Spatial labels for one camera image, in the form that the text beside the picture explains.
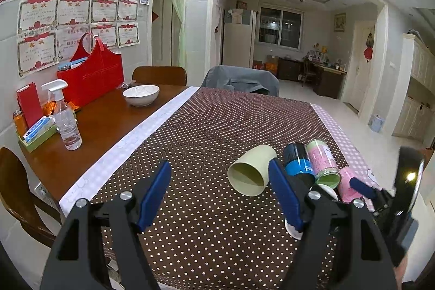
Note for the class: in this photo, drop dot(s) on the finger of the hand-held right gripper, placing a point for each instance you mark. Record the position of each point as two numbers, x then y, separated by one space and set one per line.
362 187

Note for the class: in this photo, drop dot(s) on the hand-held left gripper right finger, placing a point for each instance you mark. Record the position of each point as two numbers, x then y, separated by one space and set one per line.
284 200

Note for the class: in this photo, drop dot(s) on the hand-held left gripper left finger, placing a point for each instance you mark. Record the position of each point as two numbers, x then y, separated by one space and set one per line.
155 196

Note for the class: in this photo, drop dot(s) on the pale green cup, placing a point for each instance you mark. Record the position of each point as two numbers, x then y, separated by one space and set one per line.
253 161

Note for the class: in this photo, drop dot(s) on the white cup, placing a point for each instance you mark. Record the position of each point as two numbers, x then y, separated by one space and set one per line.
328 191

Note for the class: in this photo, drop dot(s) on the black and blue cup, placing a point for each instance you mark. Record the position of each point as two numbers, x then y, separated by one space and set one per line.
298 163

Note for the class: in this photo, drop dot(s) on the pink and green cup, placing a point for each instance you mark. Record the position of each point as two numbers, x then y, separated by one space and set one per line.
321 161

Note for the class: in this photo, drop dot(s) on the light blue bin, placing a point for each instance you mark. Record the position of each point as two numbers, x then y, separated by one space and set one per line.
377 123

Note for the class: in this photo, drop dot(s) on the brown polka dot tablecloth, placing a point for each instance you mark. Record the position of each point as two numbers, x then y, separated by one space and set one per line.
217 147

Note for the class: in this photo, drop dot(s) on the white bowl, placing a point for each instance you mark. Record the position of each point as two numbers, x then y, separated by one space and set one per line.
140 95

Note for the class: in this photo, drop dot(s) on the cream cabinet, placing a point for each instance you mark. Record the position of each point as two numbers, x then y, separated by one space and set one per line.
416 86

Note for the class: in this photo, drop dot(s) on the clear spray bottle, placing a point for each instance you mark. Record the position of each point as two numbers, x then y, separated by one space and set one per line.
66 127

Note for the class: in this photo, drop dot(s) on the dark wooden desk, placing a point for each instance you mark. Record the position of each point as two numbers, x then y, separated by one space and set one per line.
326 79

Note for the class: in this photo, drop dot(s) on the white door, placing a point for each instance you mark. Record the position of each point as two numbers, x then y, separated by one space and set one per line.
360 62

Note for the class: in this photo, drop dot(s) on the dark wooden chair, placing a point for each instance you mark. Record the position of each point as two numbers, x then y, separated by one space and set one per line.
307 72

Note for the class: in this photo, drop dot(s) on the grey covered chair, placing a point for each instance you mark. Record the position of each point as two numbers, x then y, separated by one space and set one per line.
241 79

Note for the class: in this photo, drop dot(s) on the green tray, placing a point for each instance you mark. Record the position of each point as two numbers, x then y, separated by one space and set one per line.
37 140

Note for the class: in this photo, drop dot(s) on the red bag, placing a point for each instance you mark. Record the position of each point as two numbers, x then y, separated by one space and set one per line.
93 77

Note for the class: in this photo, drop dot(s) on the blue tissue packet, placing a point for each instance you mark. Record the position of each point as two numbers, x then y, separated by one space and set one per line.
39 128

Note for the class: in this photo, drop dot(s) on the red hanging decoration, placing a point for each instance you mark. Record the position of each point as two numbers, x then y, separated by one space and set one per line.
368 48

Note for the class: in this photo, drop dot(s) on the orange packet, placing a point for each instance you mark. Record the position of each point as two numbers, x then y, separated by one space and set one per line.
19 123

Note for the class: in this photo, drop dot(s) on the red box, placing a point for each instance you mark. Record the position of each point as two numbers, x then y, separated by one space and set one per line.
30 105

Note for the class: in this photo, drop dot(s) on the small framed picture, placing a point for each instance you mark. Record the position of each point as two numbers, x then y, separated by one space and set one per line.
339 21

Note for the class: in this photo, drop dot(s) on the white refrigerator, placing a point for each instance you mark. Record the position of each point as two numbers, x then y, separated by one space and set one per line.
238 37

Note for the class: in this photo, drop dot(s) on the window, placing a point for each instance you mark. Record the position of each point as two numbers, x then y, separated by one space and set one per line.
280 28

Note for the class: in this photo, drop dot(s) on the wall socket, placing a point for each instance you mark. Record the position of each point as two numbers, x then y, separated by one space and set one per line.
41 190

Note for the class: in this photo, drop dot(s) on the group of wall certificates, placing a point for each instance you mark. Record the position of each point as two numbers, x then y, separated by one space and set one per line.
68 8

